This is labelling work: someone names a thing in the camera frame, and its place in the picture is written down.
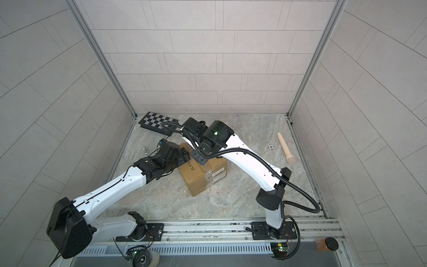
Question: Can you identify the brown cardboard express box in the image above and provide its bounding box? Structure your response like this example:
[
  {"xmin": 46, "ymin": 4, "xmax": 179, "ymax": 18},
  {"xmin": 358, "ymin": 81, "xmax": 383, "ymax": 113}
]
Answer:
[{"xmin": 179, "ymin": 156, "xmax": 228, "ymax": 197}]

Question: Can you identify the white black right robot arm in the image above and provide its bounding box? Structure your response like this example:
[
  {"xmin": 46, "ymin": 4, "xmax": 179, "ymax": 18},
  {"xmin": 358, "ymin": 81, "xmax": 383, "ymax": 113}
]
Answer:
[{"xmin": 178, "ymin": 118, "xmax": 291, "ymax": 239}]

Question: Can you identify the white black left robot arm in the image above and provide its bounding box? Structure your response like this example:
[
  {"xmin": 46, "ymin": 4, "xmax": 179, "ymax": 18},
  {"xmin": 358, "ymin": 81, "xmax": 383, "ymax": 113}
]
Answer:
[{"xmin": 46, "ymin": 142, "xmax": 190, "ymax": 259}]

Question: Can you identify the black white chessboard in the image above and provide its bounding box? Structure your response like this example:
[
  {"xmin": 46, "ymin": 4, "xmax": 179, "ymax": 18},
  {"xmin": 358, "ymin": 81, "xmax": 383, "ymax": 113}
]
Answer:
[{"xmin": 138, "ymin": 112, "xmax": 179, "ymax": 136}]

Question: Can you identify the round black speaker device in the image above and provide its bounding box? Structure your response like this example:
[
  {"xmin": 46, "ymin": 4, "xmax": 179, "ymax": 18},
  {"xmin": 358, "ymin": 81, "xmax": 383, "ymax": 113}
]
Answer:
[{"xmin": 126, "ymin": 245, "xmax": 160, "ymax": 267}]

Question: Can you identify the green circuit board right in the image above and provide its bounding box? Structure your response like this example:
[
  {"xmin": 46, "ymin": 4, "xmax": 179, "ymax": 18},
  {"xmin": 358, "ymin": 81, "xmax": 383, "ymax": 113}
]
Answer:
[{"xmin": 270, "ymin": 243, "xmax": 290, "ymax": 259}]

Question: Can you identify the brown jar black lid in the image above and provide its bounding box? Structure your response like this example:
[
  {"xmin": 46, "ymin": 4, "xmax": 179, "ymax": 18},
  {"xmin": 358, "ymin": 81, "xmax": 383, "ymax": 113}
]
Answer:
[{"xmin": 315, "ymin": 237, "xmax": 339, "ymax": 252}]

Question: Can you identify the black corrugated cable conduit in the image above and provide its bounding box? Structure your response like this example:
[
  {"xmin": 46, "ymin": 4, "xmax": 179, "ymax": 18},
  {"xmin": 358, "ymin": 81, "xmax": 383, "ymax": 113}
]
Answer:
[{"xmin": 159, "ymin": 121, "xmax": 321, "ymax": 259}]

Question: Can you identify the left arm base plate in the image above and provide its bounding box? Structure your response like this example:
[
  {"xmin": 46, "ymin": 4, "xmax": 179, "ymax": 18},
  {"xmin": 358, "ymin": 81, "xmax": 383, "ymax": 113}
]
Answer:
[{"xmin": 115, "ymin": 223, "xmax": 165, "ymax": 242}]

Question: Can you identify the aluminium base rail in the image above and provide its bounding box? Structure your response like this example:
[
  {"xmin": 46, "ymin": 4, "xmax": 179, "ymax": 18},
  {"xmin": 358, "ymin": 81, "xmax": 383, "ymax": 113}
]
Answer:
[{"xmin": 61, "ymin": 216, "xmax": 352, "ymax": 267}]

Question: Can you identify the cream plastic handle tool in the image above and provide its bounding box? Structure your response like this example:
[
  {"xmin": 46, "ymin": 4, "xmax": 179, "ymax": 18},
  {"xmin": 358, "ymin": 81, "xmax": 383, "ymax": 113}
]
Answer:
[{"xmin": 277, "ymin": 132, "xmax": 297, "ymax": 165}]

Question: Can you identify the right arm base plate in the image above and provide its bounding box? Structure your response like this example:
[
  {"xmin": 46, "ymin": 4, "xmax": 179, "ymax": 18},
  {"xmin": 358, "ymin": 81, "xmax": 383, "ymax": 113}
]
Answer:
[{"xmin": 246, "ymin": 221, "xmax": 298, "ymax": 240}]

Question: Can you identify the aluminium corner post left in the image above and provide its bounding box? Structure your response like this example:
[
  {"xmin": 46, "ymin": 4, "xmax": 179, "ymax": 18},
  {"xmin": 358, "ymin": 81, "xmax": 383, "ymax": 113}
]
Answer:
[{"xmin": 64, "ymin": 0, "xmax": 137, "ymax": 117}]

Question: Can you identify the aluminium corner post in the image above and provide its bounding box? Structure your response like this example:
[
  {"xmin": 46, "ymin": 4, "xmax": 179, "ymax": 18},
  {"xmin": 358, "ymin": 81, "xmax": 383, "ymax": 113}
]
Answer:
[
  {"xmin": 64, "ymin": 0, "xmax": 137, "ymax": 117},
  {"xmin": 287, "ymin": 0, "xmax": 348, "ymax": 117}
]

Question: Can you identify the aluminium corner post right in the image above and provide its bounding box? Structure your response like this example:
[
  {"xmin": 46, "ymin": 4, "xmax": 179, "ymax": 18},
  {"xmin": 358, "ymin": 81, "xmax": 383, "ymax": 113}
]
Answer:
[{"xmin": 287, "ymin": 0, "xmax": 348, "ymax": 117}]

